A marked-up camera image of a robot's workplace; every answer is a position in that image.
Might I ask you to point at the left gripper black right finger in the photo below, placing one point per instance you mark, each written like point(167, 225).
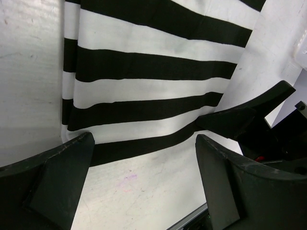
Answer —
point(242, 194)

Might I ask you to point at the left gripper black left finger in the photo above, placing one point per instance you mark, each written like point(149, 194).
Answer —
point(42, 192)

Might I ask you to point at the black white striped tank top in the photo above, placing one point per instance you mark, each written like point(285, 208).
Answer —
point(138, 73)

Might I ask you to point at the aluminium rail frame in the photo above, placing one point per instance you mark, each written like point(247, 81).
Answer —
point(180, 225)

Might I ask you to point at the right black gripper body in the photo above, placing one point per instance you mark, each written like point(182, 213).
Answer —
point(287, 140)

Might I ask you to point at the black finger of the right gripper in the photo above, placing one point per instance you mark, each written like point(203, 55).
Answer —
point(233, 122)

